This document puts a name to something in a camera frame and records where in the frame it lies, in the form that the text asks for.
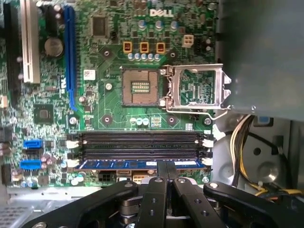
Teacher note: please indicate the CPU socket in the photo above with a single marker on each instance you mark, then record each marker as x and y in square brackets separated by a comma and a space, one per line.
[128, 78]

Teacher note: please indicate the RAM stick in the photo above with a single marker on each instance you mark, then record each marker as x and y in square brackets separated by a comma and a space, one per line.
[118, 164]

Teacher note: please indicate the white expansion slot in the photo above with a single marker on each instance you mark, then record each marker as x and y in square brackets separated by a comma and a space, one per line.
[29, 47]

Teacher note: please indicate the silver coin cell battery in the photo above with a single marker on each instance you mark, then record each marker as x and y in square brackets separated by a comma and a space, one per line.
[54, 47]

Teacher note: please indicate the black expansion slot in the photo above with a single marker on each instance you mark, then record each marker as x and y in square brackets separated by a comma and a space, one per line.
[12, 59]

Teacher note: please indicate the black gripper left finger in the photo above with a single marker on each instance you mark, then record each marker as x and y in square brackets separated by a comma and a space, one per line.
[152, 204]

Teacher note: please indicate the grey power supply unit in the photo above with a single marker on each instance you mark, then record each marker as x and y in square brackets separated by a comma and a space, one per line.
[261, 59]

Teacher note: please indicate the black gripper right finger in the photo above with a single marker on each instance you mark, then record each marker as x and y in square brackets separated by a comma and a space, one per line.
[197, 204]

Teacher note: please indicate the black open PC case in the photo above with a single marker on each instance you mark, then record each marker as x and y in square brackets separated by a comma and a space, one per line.
[59, 197]

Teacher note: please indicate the metal socket cover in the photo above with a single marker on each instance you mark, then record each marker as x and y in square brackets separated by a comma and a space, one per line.
[219, 80]

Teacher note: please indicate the blue expansion slot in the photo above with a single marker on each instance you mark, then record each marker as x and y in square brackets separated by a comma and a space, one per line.
[70, 47]

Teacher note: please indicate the green Dell motherboard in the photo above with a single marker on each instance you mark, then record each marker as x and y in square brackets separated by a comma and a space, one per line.
[114, 114]

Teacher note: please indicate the RAM slot with black clips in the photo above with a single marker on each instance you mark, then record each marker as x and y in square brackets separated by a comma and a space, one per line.
[142, 135]
[142, 154]

